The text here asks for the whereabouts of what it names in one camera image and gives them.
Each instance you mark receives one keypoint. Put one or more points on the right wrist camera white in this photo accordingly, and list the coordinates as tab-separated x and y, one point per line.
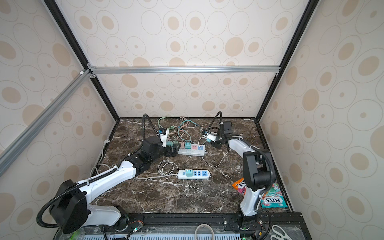
210	136

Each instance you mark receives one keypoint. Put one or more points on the teal charger plug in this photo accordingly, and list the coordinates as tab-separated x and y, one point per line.
188	145
189	173

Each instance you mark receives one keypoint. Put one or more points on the orange Fox's candy bag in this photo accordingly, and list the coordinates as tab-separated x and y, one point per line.
240	186

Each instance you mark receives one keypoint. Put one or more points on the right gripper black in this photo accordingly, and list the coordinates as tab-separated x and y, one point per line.
217	145

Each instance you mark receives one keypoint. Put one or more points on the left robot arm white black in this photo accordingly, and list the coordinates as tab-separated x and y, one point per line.
72	209

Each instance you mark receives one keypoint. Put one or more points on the silver aluminium rail diagonal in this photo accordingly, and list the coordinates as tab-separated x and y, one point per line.
26	137

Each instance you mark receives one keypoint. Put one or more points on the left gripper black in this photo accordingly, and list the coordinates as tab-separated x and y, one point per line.
174	152

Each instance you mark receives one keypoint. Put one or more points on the silver aluminium rail horizontal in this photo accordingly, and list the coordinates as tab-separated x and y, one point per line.
185	70

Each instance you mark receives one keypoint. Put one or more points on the white scissors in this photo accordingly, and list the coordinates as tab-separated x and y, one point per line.
279	233

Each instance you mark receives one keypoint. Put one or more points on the green Fox's candy bag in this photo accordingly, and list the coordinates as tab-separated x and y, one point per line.
274	198

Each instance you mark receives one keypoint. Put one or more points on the long white power strip pastel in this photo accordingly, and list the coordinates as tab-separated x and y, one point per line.
196	150

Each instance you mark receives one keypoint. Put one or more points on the short white power strip blue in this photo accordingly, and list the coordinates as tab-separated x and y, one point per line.
198	175

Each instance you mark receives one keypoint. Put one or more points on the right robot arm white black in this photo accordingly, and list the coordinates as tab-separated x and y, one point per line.
258	169

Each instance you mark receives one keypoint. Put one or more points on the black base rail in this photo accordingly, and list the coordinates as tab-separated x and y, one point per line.
229	226

